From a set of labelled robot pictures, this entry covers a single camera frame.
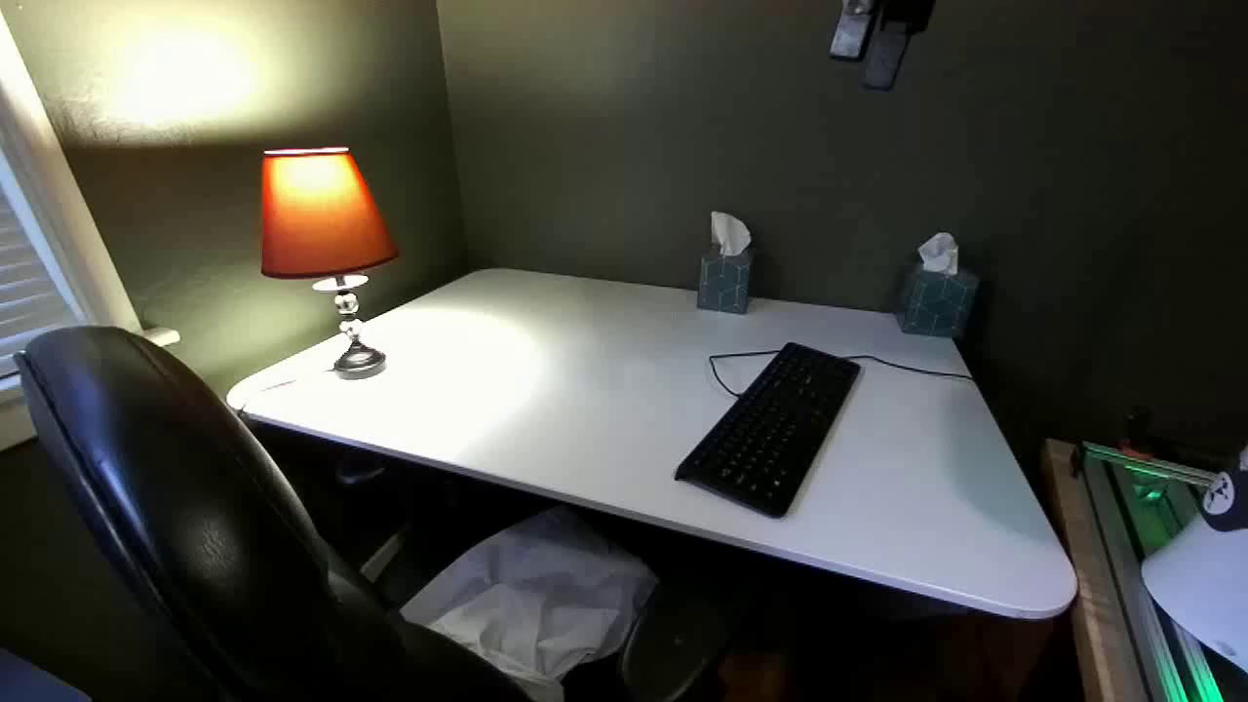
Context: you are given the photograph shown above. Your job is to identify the white curved cover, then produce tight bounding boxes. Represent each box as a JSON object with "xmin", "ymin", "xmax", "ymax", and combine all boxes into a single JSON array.
[{"xmin": 1140, "ymin": 512, "xmax": 1248, "ymax": 675}]

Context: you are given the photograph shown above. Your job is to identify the green lit metal rail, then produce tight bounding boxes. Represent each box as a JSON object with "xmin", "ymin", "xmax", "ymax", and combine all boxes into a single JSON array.
[{"xmin": 1082, "ymin": 442, "xmax": 1229, "ymax": 702}]

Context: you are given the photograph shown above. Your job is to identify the white window blinds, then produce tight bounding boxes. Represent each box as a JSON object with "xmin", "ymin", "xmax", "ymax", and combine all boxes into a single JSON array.
[{"xmin": 0, "ymin": 148, "xmax": 87, "ymax": 393}]

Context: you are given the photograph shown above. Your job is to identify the black cap with logo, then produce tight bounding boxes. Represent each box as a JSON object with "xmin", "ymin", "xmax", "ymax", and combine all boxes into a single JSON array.
[{"xmin": 1195, "ymin": 464, "xmax": 1248, "ymax": 536}]

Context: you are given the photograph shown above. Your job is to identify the black keyboard cable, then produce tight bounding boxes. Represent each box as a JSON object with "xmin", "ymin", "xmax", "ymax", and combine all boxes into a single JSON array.
[{"xmin": 705, "ymin": 343, "xmax": 975, "ymax": 403}]

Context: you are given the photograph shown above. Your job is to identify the orange shade table lamp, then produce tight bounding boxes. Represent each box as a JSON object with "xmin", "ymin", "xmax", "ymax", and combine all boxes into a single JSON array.
[{"xmin": 255, "ymin": 146, "xmax": 402, "ymax": 382}]

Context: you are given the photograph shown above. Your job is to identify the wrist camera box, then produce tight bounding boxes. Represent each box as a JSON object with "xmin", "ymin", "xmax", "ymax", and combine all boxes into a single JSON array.
[{"xmin": 827, "ymin": 0, "xmax": 879, "ymax": 67}]

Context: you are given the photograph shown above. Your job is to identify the black computer keyboard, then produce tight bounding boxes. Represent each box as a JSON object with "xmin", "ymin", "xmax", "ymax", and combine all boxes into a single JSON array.
[{"xmin": 670, "ymin": 338, "xmax": 867, "ymax": 524}]

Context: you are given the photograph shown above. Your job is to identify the wooden board frame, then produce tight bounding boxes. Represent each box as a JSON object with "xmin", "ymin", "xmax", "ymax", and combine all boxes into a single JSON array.
[{"xmin": 1043, "ymin": 438, "xmax": 1156, "ymax": 702}]

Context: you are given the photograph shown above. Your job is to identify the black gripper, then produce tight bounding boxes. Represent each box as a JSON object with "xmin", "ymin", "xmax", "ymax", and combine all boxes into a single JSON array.
[{"xmin": 859, "ymin": 0, "xmax": 939, "ymax": 95}]

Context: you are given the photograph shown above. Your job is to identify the teal tissue box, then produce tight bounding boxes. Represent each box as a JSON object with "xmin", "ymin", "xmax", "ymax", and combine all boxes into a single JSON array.
[
  {"xmin": 892, "ymin": 229, "xmax": 983, "ymax": 343},
  {"xmin": 693, "ymin": 208, "xmax": 755, "ymax": 316}
]

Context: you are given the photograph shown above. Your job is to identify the black leather office chair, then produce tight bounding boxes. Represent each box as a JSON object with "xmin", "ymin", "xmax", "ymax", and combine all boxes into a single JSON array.
[{"xmin": 13, "ymin": 324, "xmax": 531, "ymax": 702}]

